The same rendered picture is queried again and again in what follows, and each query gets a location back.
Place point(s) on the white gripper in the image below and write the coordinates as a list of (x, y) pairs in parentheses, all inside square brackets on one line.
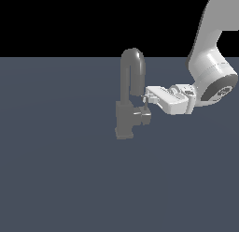
[(170, 100)]

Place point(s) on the grey faucet body with spout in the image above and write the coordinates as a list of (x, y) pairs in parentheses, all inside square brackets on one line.
[(128, 95)]

